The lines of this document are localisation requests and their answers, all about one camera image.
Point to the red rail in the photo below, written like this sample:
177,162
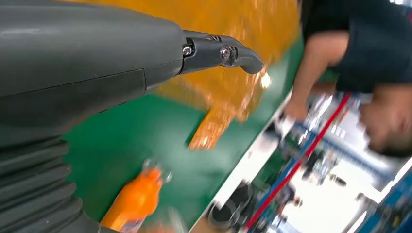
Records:
299,162

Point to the brown cardboard box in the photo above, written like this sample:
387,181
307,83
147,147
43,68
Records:
202,229

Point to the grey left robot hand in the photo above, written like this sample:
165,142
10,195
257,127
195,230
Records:
80,54

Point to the person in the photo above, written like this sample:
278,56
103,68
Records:
370,41

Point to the white desk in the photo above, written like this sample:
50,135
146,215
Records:
254,160

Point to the orange detergent bottle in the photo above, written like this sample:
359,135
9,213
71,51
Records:
135,199

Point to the yellow tape patch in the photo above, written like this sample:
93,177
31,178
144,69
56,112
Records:
225,19

